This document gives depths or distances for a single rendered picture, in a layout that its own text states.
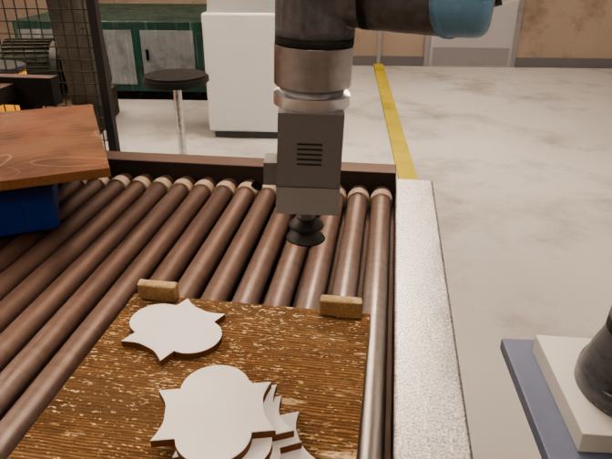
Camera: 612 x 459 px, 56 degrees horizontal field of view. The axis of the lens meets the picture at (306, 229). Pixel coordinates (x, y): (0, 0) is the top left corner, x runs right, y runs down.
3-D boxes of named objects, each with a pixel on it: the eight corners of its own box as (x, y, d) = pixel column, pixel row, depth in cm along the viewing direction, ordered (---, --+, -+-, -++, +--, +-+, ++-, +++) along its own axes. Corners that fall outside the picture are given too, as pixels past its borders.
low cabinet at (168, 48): (242, 66, 735) (239, 4, 701) (212, 102, 573) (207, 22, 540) (95, 65, 745) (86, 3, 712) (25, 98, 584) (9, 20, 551)
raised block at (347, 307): (362, 312, 82) (363, 296, 81) (362, 321, 80) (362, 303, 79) (320, 309, 83) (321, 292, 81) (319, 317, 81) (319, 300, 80)
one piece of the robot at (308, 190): (254, 53, 60) (255, 198, 67) (245, 71, 52) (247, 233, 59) (349, 56, 60) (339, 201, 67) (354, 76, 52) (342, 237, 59)
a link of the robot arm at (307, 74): (271, 48, 51) (277, 35, 59) (270, 99, 53) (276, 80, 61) (356, 52, 51) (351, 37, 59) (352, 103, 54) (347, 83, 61)
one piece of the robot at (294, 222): (289, 209, 65) (289, 225, 66) (288, 225, 61) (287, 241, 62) (323, 210, 65) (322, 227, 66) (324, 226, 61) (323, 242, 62)
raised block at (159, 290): (180, 297, 85) (178, 280, 84) (176, 304, 84) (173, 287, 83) (142, 293, 86) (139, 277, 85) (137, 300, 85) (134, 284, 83)
